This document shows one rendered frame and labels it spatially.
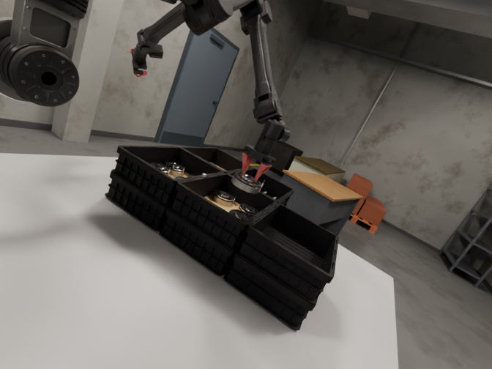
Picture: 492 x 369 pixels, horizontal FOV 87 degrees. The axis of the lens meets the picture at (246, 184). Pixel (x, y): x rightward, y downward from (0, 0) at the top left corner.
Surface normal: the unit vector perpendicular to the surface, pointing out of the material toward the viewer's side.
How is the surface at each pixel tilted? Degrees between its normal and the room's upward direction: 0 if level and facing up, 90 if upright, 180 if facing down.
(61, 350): 0
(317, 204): 90
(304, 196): 90
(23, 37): 90
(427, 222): 90
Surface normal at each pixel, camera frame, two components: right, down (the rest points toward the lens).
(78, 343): 0.40, -0.87
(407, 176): -0.48, 0.06
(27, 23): 0.78, 0.48
